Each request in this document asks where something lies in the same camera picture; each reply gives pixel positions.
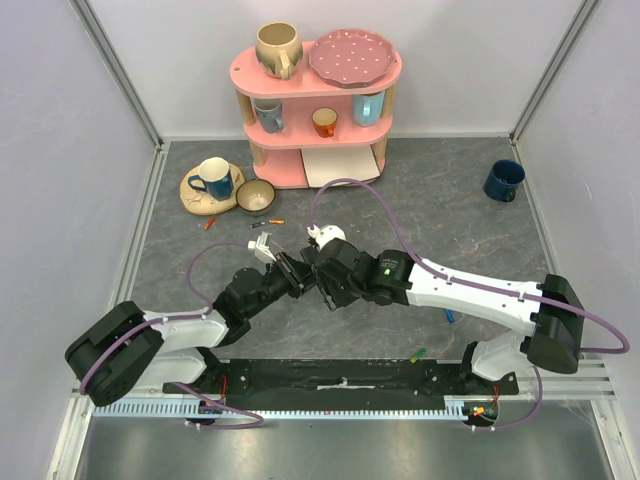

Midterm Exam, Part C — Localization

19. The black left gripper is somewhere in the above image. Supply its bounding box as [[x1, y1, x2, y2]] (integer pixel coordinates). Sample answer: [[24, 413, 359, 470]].
[[245, 250, 319, 318]]

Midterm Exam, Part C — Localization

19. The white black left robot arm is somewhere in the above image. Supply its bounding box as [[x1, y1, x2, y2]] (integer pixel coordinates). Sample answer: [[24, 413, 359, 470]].
[[64, 253, 315, 407]]

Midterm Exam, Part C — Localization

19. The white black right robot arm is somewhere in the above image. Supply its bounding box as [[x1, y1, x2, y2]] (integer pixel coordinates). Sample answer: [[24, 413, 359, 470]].
[[301, 239, 584, 394]]

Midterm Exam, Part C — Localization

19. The red battery near coaster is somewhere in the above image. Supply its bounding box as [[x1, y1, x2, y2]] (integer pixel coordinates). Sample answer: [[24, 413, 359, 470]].
[[204, 217, 216, 230]]

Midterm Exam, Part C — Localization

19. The brown beige bowl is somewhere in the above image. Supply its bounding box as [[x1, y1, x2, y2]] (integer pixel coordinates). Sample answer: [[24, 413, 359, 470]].
[[236, 179, 276, 216]]

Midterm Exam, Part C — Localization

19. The beige round coaster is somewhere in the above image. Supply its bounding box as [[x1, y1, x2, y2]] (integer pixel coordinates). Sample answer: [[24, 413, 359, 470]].
[[179, 164, 245, 216]]

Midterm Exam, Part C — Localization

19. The green yellow battery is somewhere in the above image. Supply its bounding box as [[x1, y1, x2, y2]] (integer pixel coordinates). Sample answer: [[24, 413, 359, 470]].
[[410, 348, 426, 363]]

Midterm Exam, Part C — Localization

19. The white flat board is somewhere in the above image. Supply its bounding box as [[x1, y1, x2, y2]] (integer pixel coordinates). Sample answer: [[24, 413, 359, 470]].
[[301, 145, 385, 188]]

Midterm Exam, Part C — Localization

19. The navy white mug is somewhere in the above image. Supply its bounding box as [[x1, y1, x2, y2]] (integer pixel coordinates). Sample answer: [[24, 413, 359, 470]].
[[187, 157, 233, 201]]

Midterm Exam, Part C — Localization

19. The pink three-tier shelf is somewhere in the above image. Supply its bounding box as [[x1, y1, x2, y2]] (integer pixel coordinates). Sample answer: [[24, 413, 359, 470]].
[[229, 48, 402, 189]]

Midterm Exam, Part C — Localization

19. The small orange cup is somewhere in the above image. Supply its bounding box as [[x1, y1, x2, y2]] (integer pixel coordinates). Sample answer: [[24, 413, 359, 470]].
[[311, 107, 338, 138]]

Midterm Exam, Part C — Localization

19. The light blue mug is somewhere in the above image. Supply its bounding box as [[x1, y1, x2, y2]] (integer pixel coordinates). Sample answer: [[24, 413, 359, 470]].
[[352, 91, 385, 127]]

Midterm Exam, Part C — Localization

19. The grey blue mug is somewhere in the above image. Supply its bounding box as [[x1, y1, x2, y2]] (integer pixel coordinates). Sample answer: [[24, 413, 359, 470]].
[[253, 98, 284, 134]]

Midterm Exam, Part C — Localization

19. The dark blue cup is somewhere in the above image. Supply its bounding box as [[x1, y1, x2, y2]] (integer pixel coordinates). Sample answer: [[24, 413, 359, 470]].
[[483, 159, 525, 203]]

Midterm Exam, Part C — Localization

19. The pink dotted plate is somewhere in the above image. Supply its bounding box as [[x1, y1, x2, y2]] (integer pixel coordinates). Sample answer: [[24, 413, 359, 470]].
[[308, 28, 397, 88]]

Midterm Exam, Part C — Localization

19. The beige ceramic mug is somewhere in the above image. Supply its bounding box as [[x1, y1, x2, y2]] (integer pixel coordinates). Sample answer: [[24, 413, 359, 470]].
[[255, 22, 304, 80]]

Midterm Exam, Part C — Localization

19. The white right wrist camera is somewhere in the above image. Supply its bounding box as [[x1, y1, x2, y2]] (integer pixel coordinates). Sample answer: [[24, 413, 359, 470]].
[[307, 225, 346, 250]]

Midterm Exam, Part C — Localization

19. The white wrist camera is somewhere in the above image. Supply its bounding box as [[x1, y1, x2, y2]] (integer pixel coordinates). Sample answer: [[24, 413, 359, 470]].
[[307, 225, 346, 250], [247, 232, 277, 264]]

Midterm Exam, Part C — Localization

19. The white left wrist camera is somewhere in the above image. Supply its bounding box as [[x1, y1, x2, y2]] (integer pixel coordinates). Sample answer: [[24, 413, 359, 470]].
[[247, 232, 277, 264]]

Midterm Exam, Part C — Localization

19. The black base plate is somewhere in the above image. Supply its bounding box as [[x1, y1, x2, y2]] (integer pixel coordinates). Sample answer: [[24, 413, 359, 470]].
[[189, 359, 519, 411]]

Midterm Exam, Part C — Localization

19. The white slotted cable duct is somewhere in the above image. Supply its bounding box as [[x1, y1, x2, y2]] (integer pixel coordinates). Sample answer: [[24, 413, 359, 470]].
[[93, 396, 479, 421]]

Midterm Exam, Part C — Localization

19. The aluminium frame rail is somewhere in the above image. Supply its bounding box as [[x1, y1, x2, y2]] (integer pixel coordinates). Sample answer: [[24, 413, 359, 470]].
[[69, 357, 616, 401]]

